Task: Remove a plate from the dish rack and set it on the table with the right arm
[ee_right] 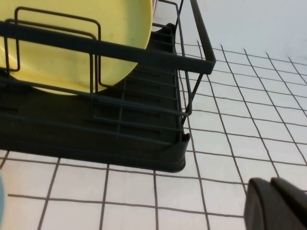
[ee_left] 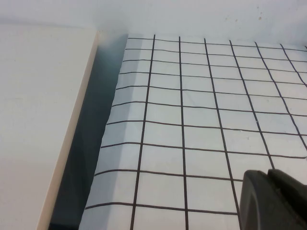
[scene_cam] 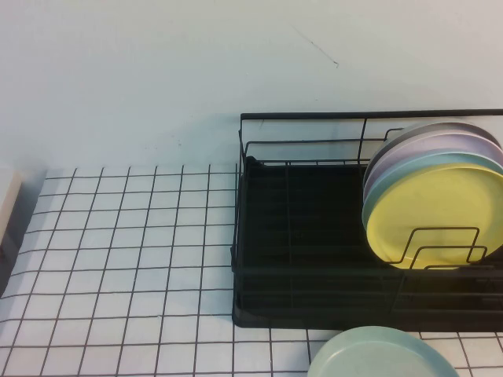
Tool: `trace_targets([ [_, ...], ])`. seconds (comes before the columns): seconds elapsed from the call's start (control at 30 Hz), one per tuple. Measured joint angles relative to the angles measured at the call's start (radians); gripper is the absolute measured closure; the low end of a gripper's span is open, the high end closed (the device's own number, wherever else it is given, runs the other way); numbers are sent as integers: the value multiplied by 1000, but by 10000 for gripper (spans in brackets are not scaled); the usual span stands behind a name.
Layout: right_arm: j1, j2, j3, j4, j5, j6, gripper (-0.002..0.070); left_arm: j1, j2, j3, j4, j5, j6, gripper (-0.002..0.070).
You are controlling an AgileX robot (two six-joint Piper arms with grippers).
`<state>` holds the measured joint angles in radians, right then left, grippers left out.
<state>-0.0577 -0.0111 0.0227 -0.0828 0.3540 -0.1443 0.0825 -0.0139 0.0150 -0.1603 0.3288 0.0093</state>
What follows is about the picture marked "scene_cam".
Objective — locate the yellow plate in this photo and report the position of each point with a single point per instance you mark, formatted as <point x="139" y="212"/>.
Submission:
<point x="432" y="204"/>

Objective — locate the light blue plate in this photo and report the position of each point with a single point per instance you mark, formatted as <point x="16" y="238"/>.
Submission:
<point x="432" y="159"/>

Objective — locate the lilac plate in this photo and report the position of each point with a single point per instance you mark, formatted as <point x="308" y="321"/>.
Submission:
<point x="432" y="143"/>

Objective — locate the grey plate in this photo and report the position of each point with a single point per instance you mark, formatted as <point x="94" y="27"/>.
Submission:
<point x="432" y="126"/>

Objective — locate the mint green plate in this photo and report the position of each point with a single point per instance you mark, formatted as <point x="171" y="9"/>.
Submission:
<point x="373" y="353"/>

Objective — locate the black plastic drip tray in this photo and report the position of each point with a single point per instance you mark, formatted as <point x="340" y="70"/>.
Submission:
<point x="322" y="204"/>

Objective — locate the white black-grid tablecloth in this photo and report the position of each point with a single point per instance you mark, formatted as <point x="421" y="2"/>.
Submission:
<point x="118" y="235"/>

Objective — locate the cream white board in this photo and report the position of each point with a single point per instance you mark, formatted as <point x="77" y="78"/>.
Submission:
<point x="9" y="204"/>

